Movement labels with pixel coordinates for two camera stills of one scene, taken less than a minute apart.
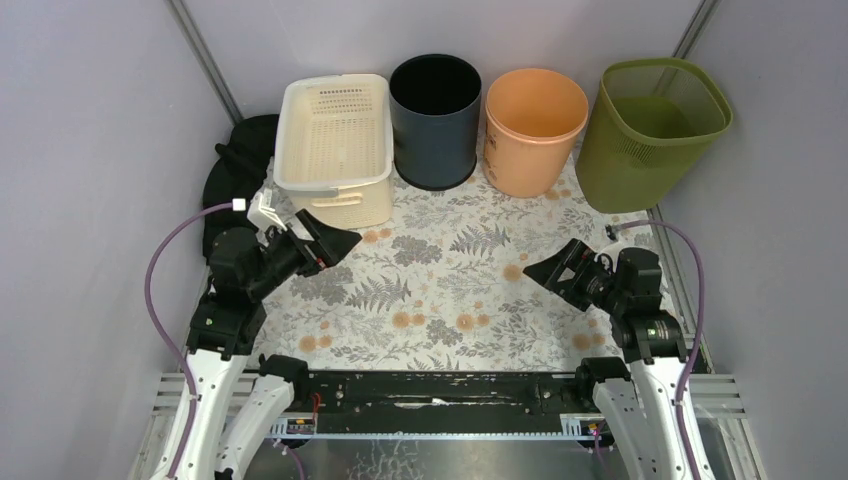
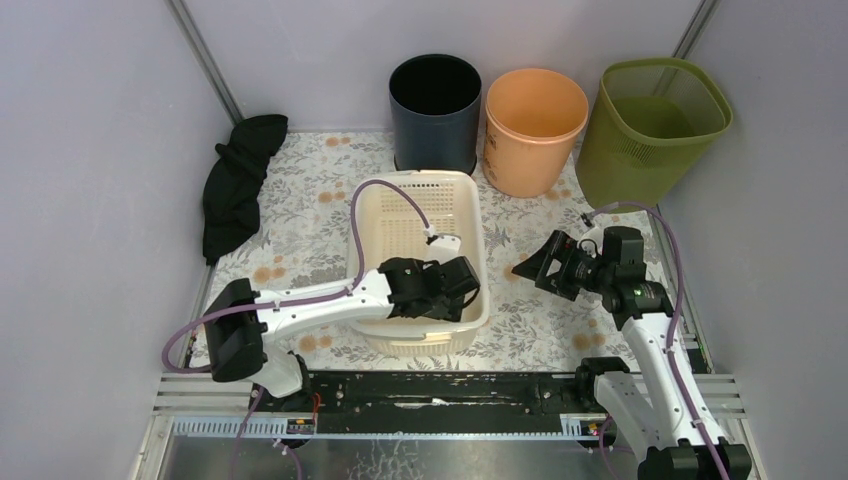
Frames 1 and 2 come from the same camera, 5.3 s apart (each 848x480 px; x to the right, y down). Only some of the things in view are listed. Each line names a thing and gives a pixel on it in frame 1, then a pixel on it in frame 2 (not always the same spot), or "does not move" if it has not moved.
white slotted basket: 334,132 → 390,227
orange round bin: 532,118 does not move
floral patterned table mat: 442,286 does not move
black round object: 237,172 does not move
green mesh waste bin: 650,121 does not move
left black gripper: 313,245 → 448,288
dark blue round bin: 435,107 does not move
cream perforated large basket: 358,207 → 392,215
